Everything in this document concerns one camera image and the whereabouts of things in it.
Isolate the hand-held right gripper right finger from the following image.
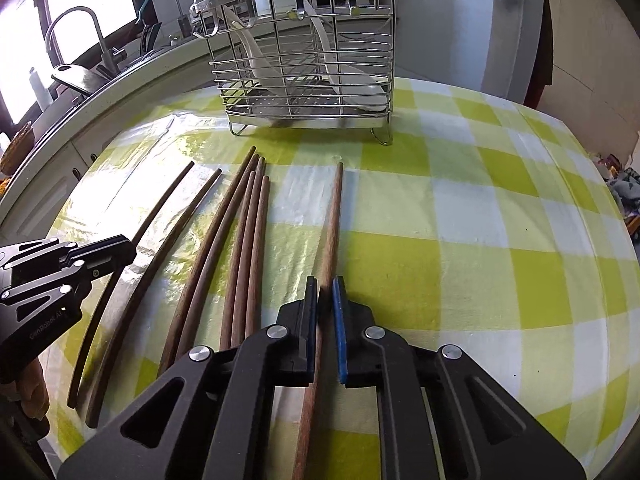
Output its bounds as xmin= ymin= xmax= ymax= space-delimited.
xmin=331 ymin=275 xmax=586 ymax=480

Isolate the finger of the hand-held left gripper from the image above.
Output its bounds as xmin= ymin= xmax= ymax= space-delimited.
xmin=0 ymin=234 xmax=137 ymax=306

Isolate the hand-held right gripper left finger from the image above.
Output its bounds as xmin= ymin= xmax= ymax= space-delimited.
xmin=57 ymin=275 xmax=321 ymax=480

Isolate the brown wooden chopstick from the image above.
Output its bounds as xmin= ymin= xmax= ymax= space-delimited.
xmin=244 ymin=176 xmax=271 ymax=341
xmin=219 ymin=171 xmax=257 ymax=350
xmin=172 ymin=156 xmax=266 ymax=361
xmin=66 ymin=161 xmax=196 ymax=409
xmin=85 ymin=168 xmax=223 ymax=429
xmin=291 ymin=161 xmax=346 ymax=480
xmin=156 ymin=146 xmax=257 ymax=378

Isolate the metal wire utensil rack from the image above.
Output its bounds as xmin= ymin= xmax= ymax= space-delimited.
xmin=190 ymin=0 xmax=398 ymax=146

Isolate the person's left hand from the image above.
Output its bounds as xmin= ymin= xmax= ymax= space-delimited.
xmin=15 ymin=360 xmax=48 ymax=421

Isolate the wicker basket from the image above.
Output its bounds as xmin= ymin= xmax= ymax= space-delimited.
xmin=0 ymin=122 xmax=36 ymax=173

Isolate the yellow checked tablecloth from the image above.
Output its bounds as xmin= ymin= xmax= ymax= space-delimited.
xmin=37 ymin=77 xmax=640 ymax=480

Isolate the metal cleaver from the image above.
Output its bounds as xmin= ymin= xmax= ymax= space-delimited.
xmin=51 ymin=63 xmax=123 ymax=96

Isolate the white bottle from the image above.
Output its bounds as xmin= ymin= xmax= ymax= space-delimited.
xmin=27 ymin=67 xmax=53 ymax=111

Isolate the large chrome faucet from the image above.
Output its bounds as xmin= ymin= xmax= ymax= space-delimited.
xmin=45 ymin=6 xmax=126 ymax=78

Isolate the white ceramic spoon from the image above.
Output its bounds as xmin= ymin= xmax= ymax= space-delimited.
xmin=220 ymin=5 xmax=291 ymax=111
xmin=305 ymin=2 xmax=390 ymax=112

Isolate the thin gooseneck faucet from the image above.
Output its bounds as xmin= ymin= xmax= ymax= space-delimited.
xmin=142 ymin=0 xmax=193 ymax=37

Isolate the bluish cloth pile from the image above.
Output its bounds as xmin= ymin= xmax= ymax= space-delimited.
xmin=595 ymin=155 xmax=640 ymax=241

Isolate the white refrigerator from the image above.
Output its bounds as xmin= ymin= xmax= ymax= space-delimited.
xmin=395 ymin=0 xmax=546 ymax=108

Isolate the beige tall cabinet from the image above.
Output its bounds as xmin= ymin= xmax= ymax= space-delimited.
xmin=530 ymin=0 xmax=640 ymax=161

